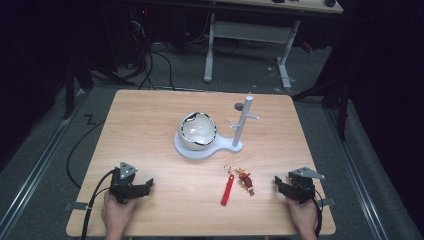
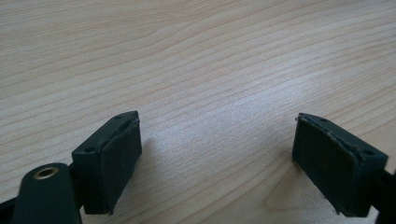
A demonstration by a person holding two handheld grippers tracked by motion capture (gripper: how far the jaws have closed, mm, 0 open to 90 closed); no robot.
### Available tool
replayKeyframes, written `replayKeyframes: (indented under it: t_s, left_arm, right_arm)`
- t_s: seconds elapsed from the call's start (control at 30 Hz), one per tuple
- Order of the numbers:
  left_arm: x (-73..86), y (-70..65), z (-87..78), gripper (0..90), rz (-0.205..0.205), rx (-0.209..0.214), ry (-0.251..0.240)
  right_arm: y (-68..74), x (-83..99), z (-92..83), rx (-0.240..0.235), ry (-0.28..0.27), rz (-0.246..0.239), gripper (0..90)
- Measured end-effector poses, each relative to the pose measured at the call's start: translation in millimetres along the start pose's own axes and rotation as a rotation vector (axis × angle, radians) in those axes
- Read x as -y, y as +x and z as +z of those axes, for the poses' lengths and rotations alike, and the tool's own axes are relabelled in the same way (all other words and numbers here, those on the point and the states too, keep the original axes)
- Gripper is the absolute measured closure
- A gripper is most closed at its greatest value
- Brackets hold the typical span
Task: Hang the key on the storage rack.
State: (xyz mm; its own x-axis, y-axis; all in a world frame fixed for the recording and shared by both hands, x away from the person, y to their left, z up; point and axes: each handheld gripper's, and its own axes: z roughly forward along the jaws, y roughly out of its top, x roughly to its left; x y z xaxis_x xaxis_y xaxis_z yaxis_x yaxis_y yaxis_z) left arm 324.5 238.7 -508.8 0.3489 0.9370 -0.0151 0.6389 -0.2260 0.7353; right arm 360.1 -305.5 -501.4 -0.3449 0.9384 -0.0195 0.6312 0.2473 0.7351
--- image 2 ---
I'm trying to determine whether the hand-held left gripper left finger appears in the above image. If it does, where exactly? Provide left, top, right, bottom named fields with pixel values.
left=71, top=110, right=143, bottom=216

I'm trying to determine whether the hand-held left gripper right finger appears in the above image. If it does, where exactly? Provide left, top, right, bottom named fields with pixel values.
left=291, top=112, right=389, bottom=218

